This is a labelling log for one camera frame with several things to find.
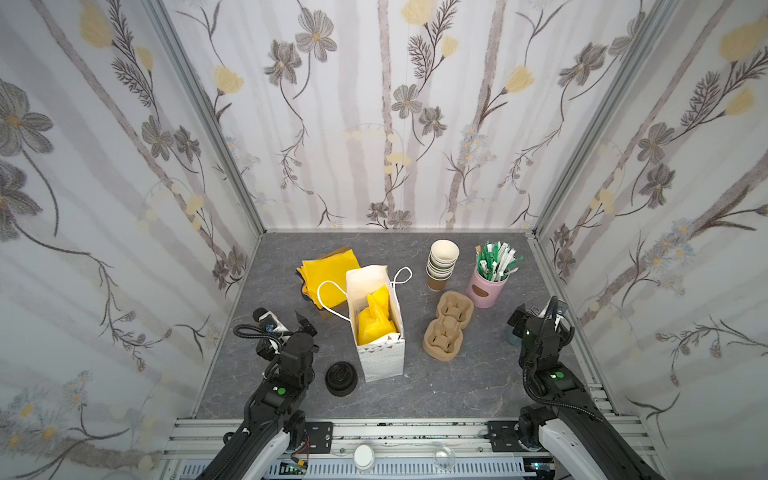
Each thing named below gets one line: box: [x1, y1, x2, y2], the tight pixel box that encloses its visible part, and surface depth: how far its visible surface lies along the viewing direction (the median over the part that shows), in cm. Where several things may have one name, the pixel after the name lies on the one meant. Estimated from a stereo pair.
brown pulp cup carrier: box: [422, 291, 474, 362], surface depth 90 cm
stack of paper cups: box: [426, 239, 460, 292], surface depth 93 cm
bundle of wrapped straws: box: [475, 241, 524, 282], surface depth 90 cm
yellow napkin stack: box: [296, 249, 361, 309], surface depth 106 cm
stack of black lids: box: [325, 361, 358, 397], surface depth 82 cm
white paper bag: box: [316, 265, 413, 383], surface depth 78 cm
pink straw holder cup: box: [467, 265, 510, 309], surface depth 94 cm
